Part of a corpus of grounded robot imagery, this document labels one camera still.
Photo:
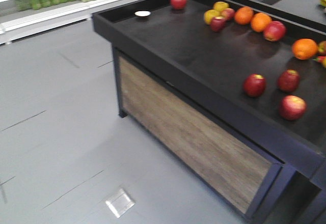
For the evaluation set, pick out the lone orange centre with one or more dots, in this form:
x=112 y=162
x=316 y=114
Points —
x=304 y=49

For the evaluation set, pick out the dark red apple back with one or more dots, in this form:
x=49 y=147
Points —
x=288 y=81

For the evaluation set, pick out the metal floor socket plate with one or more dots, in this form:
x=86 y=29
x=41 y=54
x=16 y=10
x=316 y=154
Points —
x=119 y=202

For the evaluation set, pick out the small dark red apple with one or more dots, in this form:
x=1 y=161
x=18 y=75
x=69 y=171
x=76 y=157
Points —
x=217 y=24

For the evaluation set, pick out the yellow apple front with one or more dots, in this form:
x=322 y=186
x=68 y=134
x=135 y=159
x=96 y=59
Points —
x=209 y=15

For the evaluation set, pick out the white store shelf unit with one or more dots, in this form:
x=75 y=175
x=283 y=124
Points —
x=16 y=25

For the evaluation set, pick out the small white saucer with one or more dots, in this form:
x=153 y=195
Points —
x=142 y=14

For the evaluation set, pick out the small red apple back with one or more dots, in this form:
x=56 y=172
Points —
x=228 y=14

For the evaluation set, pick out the yellow apple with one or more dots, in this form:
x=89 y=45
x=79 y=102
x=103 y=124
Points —
x=220 y=6
x=209 y=15

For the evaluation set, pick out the left orange of pair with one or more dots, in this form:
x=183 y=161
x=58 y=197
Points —
x=244 y=15

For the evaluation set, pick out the black wooden fruit stand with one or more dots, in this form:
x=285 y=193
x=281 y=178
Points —
x=183 y=83

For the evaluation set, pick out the orange of pair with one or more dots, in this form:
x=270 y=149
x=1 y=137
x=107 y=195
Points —
x=260 y=21
x=244 y=15

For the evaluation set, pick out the right orange of pair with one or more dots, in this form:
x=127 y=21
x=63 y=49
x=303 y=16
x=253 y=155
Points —
x=260 y=21

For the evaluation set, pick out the yellow apple back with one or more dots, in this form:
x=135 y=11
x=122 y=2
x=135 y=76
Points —
x=220 y=6

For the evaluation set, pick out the red apple front right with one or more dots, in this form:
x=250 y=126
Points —
x=292 y=107

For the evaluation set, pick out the dark red apple front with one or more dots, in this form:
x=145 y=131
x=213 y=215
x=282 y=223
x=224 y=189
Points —
x=254 y=85

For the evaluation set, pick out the red apple beside oranges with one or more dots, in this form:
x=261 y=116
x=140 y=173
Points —
x=275 y=31

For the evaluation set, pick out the red apple near saucer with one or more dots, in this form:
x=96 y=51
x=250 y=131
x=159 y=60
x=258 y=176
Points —
x=178 y=4

